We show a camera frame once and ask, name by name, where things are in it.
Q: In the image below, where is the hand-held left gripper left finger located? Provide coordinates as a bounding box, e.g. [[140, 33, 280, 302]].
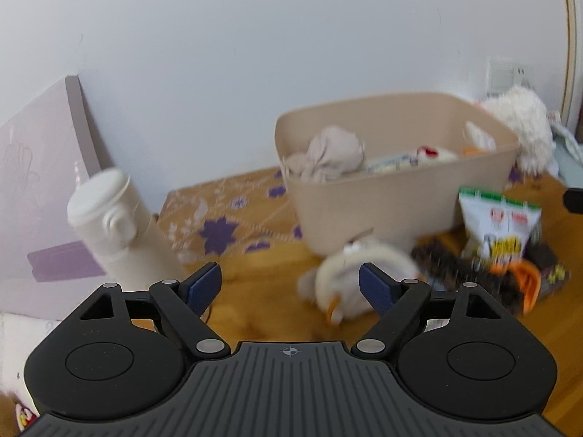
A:
[[79, 261, 231, 360]]

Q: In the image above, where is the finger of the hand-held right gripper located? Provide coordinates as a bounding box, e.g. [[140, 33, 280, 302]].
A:
[[563, 186, 583, 214]]

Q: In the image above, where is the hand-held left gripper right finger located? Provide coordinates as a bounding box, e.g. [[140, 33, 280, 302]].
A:
[[353, 261, 502, 358]]

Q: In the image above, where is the pale fluffy headband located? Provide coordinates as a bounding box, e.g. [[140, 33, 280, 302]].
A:
[[298, 230, 423, 325]]

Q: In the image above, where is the dark patterned packet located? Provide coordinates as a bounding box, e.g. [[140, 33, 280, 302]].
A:
[[528, 237, 571, 299]]

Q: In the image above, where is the beige storage bin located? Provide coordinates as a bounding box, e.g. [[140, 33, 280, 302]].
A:
[[274, 92, 521, 256]]

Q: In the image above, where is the red white furry hair clip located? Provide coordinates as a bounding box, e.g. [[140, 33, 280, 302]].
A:
[[410, 146, 459, 165]]

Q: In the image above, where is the beige pink scrunchie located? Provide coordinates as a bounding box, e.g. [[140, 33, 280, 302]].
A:
[[309, 125, 366, 176]]

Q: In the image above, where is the wooden desktop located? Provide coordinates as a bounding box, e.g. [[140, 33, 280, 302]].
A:
[[150, 170, 583, 433]]

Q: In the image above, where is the pale blue striped cloth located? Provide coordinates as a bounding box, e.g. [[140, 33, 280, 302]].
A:
[[549, 118, 583, 192]]

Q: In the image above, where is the purple floral table mat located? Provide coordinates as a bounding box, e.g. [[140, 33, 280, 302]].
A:
[[157, 168, 535, 263]]

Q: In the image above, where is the white green-topped snack packet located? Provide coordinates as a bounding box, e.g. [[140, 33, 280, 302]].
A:
[[458, 186, 543, 275]]

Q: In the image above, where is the white plush toy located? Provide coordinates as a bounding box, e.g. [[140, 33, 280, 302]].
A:
[[474, 86, 559, 178]]

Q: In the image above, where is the white thermos bottle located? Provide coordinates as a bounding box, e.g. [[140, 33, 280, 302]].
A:
[[67, 168, 189, 293]]

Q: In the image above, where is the pink white headboard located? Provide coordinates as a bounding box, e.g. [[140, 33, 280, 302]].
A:
[[559, 0, 583, 143]]

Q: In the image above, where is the white printed pillow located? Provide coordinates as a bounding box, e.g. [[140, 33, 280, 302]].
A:
[[0, 312, 64, 437]]

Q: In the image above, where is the lilac white panel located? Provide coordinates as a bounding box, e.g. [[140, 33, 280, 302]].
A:
[[0, 75, 114, 320]]

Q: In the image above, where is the white wall socket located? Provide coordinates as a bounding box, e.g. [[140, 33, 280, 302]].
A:
[[485, 57, 535, 94]]

